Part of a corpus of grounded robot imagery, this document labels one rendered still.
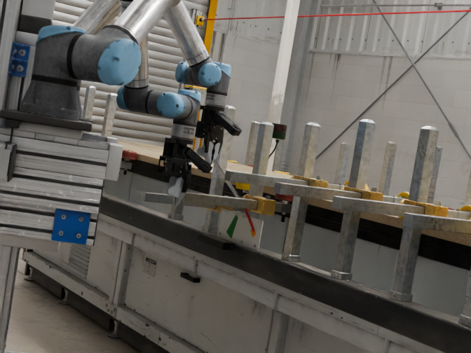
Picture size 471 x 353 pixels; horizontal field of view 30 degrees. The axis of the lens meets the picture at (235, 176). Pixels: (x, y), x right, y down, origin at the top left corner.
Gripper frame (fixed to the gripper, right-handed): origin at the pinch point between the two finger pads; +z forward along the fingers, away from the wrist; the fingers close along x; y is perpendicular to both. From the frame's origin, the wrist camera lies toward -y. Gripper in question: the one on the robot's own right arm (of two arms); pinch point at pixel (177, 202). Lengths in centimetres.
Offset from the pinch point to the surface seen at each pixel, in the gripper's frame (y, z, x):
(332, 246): -52, 7, 16
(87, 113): -31, -22, -152
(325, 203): -46.1, -6.5, 16.0
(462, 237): -46, -6, 76
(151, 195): -2.8, 1.2, -23.5
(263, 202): -29.3, -3.3, 4.7
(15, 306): -24, 83, -191
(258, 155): -30.0, -18.4, -3.7
